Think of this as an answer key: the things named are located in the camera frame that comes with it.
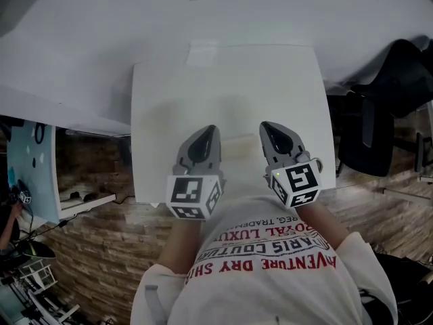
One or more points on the person's white printed shirt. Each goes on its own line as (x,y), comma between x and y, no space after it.
(270,293)

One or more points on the white side desk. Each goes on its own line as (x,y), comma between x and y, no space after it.
(84,201)

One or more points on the black and yellow device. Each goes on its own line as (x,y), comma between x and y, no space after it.
(37,250)

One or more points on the person's right forearm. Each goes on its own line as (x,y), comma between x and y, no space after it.
(324,225)

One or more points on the white metal rack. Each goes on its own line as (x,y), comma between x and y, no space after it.
(37,283)

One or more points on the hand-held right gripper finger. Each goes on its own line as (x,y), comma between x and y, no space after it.
(299,146)
(267,147)

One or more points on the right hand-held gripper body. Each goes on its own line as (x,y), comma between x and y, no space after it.
(302,179)

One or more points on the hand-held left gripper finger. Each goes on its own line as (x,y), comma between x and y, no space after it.
(217,154)
(182,152)

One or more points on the black office chair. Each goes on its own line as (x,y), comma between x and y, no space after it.
(382,113)

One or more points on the person's left forearm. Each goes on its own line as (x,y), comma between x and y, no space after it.
(181,245)

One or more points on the dark shoe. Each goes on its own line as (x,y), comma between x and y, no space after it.
(74,196)
(90,197)

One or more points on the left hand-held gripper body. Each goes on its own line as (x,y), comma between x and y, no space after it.
(186,190)

